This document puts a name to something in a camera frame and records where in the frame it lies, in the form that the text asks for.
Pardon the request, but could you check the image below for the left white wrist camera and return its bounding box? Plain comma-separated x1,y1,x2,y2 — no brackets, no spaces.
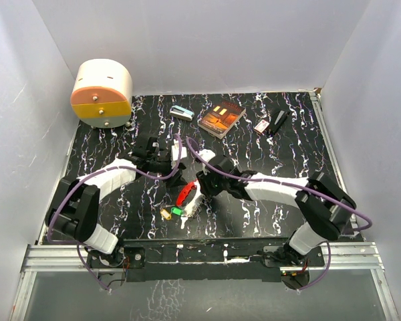
171,139,187,167

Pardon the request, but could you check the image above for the orange paperback book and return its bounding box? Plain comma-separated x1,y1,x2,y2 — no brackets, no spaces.
198,100,246,139

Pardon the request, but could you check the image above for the metal wire keyring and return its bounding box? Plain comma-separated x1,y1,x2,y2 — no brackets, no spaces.
184,190,204,217

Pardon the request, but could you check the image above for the yellow tagged key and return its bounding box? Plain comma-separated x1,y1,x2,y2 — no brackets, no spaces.
160,209,172,221

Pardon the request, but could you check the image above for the purple cable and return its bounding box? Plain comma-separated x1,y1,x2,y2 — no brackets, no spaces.
45,133,184,292
185,136,372,291

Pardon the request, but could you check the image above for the round pastel drawer cabinet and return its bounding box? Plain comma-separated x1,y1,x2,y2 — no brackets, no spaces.
70,59,133,128

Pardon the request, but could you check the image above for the green tagged key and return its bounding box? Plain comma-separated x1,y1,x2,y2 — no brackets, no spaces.
170,207,188,229

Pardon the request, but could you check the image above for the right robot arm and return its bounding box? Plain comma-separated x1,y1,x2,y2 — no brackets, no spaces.
196,149,356,265

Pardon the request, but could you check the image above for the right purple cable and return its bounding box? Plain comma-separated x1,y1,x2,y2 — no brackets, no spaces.
185,136,372,291

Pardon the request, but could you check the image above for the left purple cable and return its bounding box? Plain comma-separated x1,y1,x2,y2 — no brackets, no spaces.
45,133,184,292

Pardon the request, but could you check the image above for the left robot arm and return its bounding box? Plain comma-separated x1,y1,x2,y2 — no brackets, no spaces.
45,134,186,267

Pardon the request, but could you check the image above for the aluminium frame rail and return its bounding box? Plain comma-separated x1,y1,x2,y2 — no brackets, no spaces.
10,238,398,320

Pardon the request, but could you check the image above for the small red white card box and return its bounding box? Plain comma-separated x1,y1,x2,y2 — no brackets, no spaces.
253,120,269,134

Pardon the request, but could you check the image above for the teal and white stapler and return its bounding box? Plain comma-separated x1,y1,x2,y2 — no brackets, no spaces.
170,105,194,122

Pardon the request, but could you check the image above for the black rectangular case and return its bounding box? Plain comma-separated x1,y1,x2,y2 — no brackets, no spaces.
267,110,289,136

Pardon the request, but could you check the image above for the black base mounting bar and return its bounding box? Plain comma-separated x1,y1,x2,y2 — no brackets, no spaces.
87,237,325,284

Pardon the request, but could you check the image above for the red keyring opener tool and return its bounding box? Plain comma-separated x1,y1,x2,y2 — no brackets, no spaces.
176,181,198,207

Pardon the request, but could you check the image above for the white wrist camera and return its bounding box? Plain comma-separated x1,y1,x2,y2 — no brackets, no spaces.
197,149,216,164
171,139,187,167

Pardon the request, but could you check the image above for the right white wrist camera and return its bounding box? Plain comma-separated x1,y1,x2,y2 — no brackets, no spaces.
197,149,216,164

